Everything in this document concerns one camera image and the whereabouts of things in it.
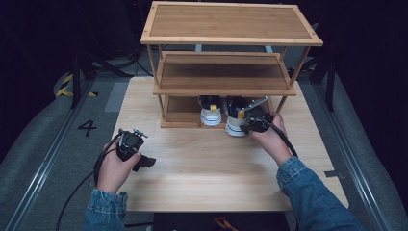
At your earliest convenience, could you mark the black metal stand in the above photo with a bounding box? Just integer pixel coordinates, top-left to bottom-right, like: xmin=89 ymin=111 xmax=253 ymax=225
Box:
xmin=69 ymin=47 xmax=133 ymax=110
xmin=301 ymin=52 xmax=337 ymax=113

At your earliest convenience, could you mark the metal floor rail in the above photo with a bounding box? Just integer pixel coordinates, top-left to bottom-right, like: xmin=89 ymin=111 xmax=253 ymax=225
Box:
xmin=311 ymin=82 xmax=397 ymax=231
xmin=2 ymin=80 xmax=94 ymax=231

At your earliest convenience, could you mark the white and navy sneaker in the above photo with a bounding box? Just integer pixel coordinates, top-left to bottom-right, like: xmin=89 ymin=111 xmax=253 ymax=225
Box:
xmin=224 ymin=95 xmax=250 ymax=138
xmin=197 ymin=95 xmax=223 ymax=127

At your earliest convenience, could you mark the person's right hand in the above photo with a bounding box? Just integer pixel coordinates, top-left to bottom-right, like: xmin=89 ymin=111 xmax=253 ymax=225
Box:
xmin=249 ymin=112 xmax=293 ymax=167

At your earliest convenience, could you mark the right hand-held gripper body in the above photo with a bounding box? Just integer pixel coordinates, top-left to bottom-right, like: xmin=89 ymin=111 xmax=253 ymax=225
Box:
xmin=239 ymin=95 xmax=274 ymax=135

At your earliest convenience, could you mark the grey tape strip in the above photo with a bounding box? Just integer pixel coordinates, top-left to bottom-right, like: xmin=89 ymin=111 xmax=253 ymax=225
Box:
xmin=323 ymin=169 xmax=346 ymax=179

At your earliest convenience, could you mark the hand-held gripper black cable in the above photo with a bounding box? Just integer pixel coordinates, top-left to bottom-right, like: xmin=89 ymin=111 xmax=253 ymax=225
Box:
xmin=254 ymin=115 xmax=299 ymax=159
xmin=56 ymin=131 xmax=124 ymax=231

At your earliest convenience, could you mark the right hand-held gripper black cable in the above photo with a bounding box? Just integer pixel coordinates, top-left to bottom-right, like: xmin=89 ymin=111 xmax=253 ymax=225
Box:
xmin=254 ymin=115 xmax=299 ymax=159

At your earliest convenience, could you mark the person's left hand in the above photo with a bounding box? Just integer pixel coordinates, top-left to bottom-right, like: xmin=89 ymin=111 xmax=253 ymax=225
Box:
xmin=96 ymin=142 xmax=142 ymax=194

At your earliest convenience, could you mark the yellow and black floor tape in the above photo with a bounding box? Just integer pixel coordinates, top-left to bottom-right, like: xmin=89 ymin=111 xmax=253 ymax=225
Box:
xmin=55 ymin=73 xmax=99 ymax=98

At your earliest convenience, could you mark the black box with orange mark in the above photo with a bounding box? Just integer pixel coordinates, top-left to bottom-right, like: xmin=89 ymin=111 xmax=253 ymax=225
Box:
xmin=152 ymin=211 xmax=292 ymax=231

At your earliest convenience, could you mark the wooden shoe rack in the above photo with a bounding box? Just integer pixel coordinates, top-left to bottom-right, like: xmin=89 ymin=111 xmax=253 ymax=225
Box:
xmin=140 ymin=0 xmax=324 ymax=129

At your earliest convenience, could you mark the left hand-held gripper black cable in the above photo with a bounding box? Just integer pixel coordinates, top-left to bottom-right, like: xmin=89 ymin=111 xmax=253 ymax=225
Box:
xmin=56 ymin=131 xmax=124 ymax=231

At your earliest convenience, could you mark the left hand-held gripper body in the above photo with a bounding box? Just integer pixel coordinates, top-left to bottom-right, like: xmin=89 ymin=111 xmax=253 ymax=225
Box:
xmin=115 ymin=127 xmax=149 ymax=162

